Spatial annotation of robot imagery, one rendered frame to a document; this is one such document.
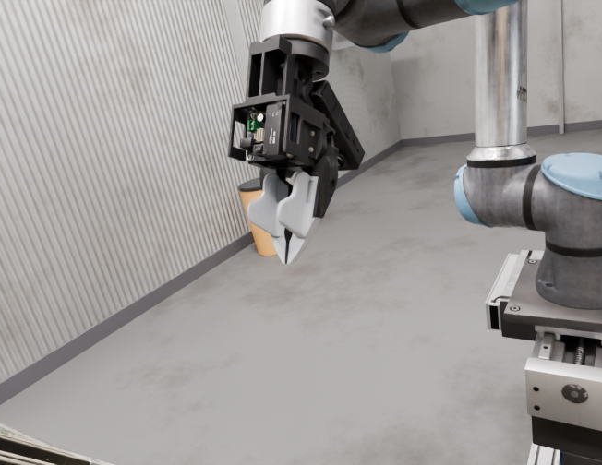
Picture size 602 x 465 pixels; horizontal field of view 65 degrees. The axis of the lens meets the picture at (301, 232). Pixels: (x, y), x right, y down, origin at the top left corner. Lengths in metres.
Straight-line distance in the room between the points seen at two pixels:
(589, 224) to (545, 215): 0.06
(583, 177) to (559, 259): 0.15
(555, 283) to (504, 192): 0.18
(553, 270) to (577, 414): 0.23
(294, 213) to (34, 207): 3.01
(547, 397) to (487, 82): 0.52
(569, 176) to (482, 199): 0.15
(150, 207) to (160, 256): 0.41
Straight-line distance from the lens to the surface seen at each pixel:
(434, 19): 0.55
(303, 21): 0.49
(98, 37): 3.83
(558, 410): 0.87
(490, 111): 0.89
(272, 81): 0.47
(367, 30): 0.59
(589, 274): 0.88
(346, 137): 0.53
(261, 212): 0.47
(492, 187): 0.89
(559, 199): 0.85
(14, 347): 3.43
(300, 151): 0.44
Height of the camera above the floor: 1.49
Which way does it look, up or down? 19 degrees down
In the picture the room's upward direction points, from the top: 12 degrees counter-clockwise
